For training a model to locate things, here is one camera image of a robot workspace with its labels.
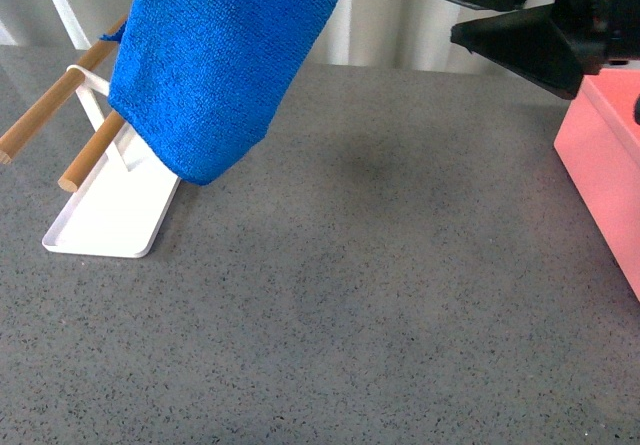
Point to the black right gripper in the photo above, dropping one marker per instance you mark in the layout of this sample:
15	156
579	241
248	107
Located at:
528	42

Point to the blue microfiber cloth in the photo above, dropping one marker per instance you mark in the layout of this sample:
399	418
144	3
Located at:
200	80

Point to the white pleated curtain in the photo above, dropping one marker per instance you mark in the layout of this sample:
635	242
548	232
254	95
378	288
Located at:
407	34

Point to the pink plastic bin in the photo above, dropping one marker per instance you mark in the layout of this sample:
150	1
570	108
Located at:
598	143

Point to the white towel rack stand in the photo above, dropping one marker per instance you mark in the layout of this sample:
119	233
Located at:
118	209

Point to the right wooden rack dowel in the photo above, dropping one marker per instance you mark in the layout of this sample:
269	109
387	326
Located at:
80	168

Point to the wooden rack dowel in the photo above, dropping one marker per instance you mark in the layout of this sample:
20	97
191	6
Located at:
31	122
80	168

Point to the left wooden rack dowel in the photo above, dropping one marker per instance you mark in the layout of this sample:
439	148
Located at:
31	122

